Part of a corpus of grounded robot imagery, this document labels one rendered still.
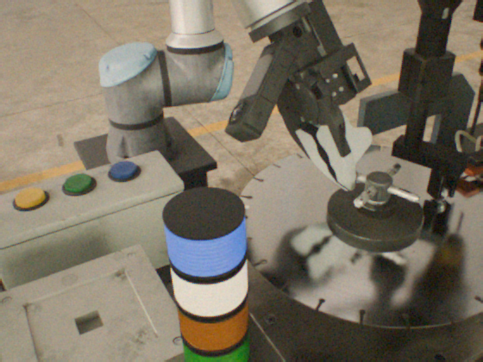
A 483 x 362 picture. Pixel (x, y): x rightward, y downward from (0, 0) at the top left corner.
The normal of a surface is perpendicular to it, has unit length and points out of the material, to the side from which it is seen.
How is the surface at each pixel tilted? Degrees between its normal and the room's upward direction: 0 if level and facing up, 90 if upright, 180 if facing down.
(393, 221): 5
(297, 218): 0
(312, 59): 60
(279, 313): 0
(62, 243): 90
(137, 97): 92
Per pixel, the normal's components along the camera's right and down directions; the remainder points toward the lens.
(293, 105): -0.75, 0.54
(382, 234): -0.03, -0.76
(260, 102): 0.44, -0.02
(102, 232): 0.48, 0.50
